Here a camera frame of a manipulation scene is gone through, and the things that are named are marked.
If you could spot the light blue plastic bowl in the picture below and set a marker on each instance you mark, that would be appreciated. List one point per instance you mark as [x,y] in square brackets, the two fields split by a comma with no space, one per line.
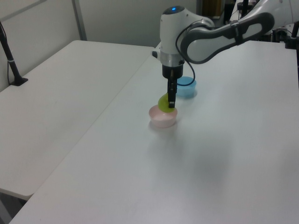
[187,89]

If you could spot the black clamp stand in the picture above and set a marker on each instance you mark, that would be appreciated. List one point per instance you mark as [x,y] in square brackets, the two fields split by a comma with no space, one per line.
[292,38]

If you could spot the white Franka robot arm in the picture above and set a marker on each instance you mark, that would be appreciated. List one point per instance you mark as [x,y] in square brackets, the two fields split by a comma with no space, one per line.
[205,39]

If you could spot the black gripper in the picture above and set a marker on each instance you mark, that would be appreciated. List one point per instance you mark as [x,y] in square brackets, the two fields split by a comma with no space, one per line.
[172,71]

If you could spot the black camera stand pole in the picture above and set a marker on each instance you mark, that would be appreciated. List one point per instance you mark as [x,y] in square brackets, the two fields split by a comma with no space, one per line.
[9,59]

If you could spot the yellow wooden cabinet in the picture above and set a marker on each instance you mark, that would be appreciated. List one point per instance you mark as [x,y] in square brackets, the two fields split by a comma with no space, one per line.
[211,8]

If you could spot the grey partition frame post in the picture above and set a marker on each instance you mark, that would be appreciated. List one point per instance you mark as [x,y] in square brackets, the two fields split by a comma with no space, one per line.
[80,21]

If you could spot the pink plastic bowl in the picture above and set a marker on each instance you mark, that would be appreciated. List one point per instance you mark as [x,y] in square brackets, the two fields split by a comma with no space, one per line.
[162,119]

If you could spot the green pear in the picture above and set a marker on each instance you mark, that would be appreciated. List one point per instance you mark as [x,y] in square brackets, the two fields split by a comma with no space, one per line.
[163,105]

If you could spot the white side table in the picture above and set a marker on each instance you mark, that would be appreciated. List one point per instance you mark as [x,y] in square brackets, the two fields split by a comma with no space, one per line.
[58,98]

